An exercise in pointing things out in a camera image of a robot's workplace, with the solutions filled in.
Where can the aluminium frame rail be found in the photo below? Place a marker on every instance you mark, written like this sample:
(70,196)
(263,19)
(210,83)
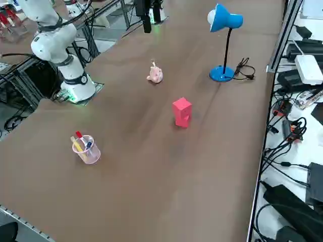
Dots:
(282,37)

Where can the blue pen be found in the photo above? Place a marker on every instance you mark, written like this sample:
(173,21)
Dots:
(89,145)

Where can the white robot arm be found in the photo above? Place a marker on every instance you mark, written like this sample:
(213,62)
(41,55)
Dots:
(152,15)
(53,43)

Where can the pink plush toy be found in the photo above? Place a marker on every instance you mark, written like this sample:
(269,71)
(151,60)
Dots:
(155,75)

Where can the red foam block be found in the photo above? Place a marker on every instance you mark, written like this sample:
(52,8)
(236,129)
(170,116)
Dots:
(181,113)

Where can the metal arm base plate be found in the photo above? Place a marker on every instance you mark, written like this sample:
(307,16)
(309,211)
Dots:
(97,87)

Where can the yellow pen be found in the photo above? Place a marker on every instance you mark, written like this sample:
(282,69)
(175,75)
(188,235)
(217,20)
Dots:
(77,145)

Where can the red pen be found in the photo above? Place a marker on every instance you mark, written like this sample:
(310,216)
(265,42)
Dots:
(78,134)

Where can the blue desk lamp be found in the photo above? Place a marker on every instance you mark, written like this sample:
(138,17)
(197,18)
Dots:
(223,17)

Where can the pink mesh pen cup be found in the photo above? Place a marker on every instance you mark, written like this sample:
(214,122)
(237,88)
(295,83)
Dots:
(89,156)

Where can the white power strip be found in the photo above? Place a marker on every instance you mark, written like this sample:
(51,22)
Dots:
(309,69)

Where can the black power adapter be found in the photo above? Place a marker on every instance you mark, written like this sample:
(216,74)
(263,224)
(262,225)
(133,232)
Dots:
(290,82)

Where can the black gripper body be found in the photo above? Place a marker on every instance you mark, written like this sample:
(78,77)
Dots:
(142,7)

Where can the clear shelf with red items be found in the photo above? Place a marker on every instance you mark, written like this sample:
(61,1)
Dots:
(10,25)

